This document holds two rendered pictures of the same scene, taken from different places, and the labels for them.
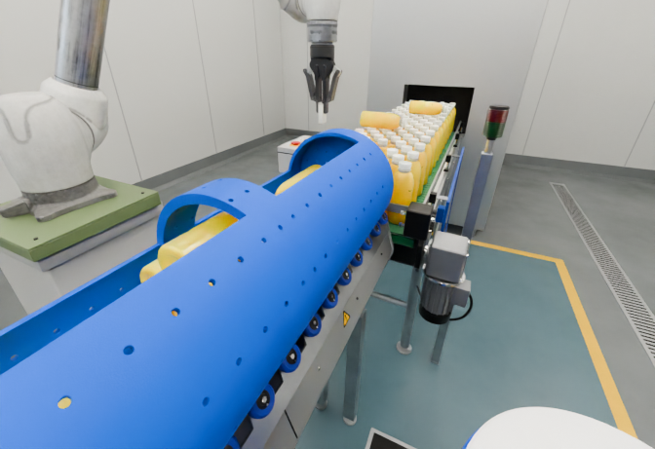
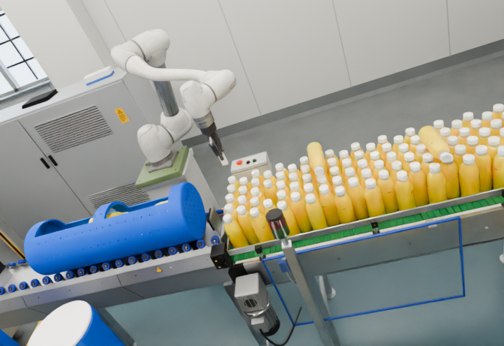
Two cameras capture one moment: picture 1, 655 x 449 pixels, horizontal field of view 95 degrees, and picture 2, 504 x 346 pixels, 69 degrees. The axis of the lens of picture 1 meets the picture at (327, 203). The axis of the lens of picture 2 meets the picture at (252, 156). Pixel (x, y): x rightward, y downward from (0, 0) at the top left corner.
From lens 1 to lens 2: 189 cm
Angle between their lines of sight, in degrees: 68
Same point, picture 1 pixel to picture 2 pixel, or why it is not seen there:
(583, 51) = not seen: outside the picture
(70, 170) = (154, 157)
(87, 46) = (163, 103)
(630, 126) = not seen: outside the picture
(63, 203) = (154, 166)
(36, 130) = (142, 143)
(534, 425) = (85, 311)
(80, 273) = (155, 194)
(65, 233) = (144, 182)
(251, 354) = (79, 251)
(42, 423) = (51, 241)
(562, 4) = not seen: outside the picture
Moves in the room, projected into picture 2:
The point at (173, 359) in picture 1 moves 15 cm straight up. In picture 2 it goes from (64, 243) to (45, 221)
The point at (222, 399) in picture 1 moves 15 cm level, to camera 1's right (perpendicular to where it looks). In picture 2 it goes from (72, 254) to (70, 275)
